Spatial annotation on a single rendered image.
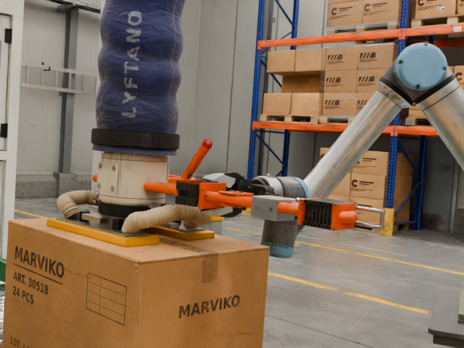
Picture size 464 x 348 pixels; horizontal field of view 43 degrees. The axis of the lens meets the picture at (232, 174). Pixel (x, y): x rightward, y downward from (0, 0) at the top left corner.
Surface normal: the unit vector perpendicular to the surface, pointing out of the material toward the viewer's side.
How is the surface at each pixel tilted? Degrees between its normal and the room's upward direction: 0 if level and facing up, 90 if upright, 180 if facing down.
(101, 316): 90
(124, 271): 90
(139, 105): 74
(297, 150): 90
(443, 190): 90
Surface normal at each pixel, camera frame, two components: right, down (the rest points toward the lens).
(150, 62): 0.44, -0.26
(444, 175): -0.67, 0.00
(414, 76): -0.25, -0.02
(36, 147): 0.74, 0.08
